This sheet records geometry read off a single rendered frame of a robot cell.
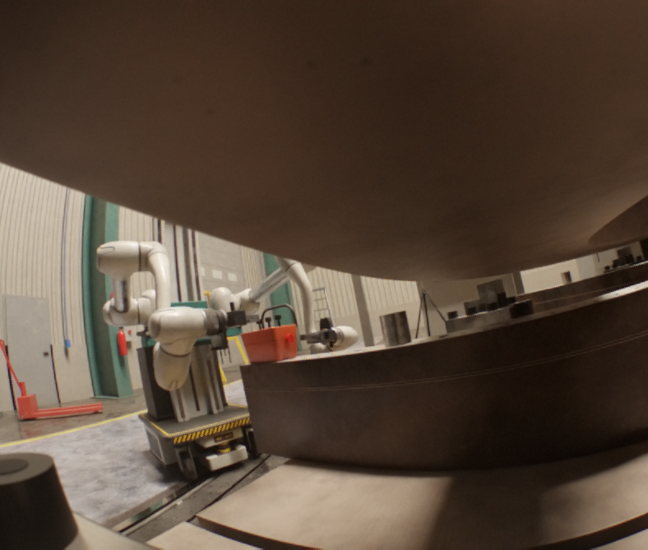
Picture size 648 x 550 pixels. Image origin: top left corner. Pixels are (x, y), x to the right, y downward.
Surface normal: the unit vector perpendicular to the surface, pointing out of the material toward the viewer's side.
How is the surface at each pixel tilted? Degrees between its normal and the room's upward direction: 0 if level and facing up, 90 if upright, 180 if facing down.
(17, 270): 90
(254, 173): 180
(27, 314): 90
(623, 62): 180
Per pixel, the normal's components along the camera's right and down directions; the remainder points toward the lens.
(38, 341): 0.94, -0.22
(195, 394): 0.68, -0.25
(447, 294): -0.29, -0.11
